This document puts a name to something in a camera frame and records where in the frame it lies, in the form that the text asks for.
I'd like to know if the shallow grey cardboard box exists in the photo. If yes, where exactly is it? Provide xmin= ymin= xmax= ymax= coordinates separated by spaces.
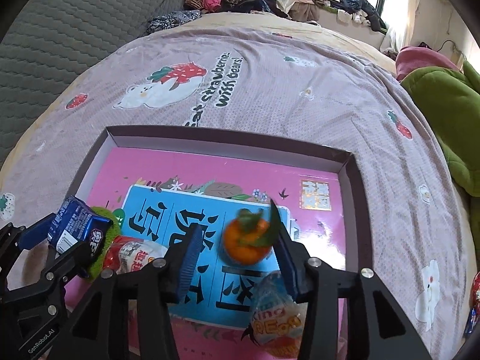
xmin=68 ymin=126 xmax=372 ymax=271

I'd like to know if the blue snack packet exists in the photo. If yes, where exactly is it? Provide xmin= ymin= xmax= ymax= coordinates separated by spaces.
xmin=47 ymin=196 xmax=113 ymax=258

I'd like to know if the purple strawberry print sheet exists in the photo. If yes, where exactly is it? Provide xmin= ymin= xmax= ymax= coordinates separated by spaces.
xmin=1 ymin=28 xmax=468 ymax=359

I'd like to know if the grey quilted headboard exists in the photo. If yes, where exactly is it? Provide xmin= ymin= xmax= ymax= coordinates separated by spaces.
xmin=1 ymin=0 xmax=183 ymax=159

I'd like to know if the blue patterned cloth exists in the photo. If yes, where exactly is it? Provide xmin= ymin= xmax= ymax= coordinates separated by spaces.
xmin=145 ymin=10 xmax=202 ymax=35

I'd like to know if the red surprise egg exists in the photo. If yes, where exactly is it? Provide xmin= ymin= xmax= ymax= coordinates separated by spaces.
xmin=241 ymin=271 xmax=307 ymax=359

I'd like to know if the clothes pile on windowsill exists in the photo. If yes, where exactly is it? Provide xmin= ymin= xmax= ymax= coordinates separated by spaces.
xmin=304 ymin=0 xmax=387 ymax=34

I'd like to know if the small snack wrappers pile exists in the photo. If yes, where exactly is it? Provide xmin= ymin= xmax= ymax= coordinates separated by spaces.
xmin=464 ymin=272 xmax=480 ymax=339

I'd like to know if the green knitted ring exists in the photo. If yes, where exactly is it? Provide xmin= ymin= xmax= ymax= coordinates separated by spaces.
xmin=76 ymin=205 xmax=123 ymax=284

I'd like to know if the pink pillow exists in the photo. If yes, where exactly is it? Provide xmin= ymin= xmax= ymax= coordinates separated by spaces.
xmin=395 ymin=46 xmax=460 ymax=81

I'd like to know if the orange tangerine with leaf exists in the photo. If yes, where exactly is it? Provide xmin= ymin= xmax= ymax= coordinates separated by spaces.
xmin=222 ymin=202 xmax=282 ymax=266

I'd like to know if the pink and blue book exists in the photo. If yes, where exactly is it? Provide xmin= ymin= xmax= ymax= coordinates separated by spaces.
xmin=77 ymin=147 xmax=346 ymax=359

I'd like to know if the red white candy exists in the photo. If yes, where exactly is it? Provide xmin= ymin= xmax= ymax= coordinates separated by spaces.
xmin=103 ymin=236 xmax=168 ymax=274

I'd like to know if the green fleece blanket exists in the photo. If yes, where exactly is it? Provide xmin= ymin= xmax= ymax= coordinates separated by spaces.
xmin=401 ymin=61 xmax=479 ymax=197

